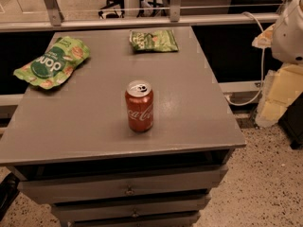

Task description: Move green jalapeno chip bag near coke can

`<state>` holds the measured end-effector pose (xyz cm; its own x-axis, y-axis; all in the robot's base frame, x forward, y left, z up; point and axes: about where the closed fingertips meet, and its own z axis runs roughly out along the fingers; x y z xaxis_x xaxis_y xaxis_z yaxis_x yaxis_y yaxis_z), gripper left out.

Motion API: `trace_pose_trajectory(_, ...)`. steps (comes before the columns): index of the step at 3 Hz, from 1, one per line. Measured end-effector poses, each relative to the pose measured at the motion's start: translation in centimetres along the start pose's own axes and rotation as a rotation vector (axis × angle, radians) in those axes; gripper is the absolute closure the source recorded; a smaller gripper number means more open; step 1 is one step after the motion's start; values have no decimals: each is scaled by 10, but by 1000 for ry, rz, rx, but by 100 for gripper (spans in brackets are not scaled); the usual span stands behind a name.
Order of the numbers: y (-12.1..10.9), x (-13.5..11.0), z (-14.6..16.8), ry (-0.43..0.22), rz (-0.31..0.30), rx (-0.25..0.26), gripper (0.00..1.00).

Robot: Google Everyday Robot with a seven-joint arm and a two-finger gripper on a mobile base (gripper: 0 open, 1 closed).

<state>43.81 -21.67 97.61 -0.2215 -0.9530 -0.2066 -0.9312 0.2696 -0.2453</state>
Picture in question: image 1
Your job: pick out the top grey drawer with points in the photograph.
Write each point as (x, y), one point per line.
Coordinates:
(124, 184)

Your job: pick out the middle grey drawer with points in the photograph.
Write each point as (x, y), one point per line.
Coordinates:
(132, 208)

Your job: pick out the grey drawer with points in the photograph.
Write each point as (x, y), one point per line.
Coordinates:
(160, 220)
(132, 208)
(124, 184)

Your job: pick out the green jalapeno chip bag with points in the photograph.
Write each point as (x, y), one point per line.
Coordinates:
(157, 41)

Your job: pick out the black object at floor left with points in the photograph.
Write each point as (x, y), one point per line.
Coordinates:
(8, 192)

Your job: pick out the bottom grey drawer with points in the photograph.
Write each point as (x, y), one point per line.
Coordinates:
(160, 220)

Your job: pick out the black office chair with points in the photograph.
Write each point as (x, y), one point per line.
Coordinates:
(112, 14)

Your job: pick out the red coke can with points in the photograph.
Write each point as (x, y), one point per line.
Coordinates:
(139, 101)

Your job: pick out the green snack bag white lettering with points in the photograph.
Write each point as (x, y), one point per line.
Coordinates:
(56, 65)

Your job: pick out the grey metal railing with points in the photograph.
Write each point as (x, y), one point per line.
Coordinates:
(39, 15)

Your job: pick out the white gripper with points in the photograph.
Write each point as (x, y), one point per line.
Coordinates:
(290, 38)

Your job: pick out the grey drawer cabinet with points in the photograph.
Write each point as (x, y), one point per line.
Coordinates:
(82, 129)

